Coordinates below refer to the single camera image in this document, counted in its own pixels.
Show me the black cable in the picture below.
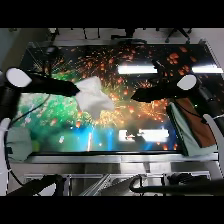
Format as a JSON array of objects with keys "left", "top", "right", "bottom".
[
  {"left": 174, "top": 99, "right": 208, "bottom": 125},
  {"left": 3, "top": 93, "right": 52, "bottom": 188}
]

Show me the pale green garment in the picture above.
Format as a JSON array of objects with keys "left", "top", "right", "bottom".
[
  {"left": 166, "top": 101, "right": 219, "bottom": 158},
  {"left": 6, "top": 126, "right": 34, "bottom": 163}
]

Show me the white T-shirt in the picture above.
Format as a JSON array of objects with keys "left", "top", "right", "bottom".
[{"left": 74, "top": 75, "right": 116, "bottom": 122}]

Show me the black office chair base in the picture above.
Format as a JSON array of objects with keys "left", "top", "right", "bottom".
[
  {"left": 110, "top": 27, "right": 148, "bottom": 42},
  {"left": 164, "top": 27, "right": 193, "bottom": 44}
]

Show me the brown garment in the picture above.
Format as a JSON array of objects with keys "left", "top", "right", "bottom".
[{"left": 175, "top": 97, "right": 218, "bottom": 149}]

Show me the silver frame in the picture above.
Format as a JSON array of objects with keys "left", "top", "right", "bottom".
[{"left": 9, "top": 39, "right": 224, "bottom": 197}]

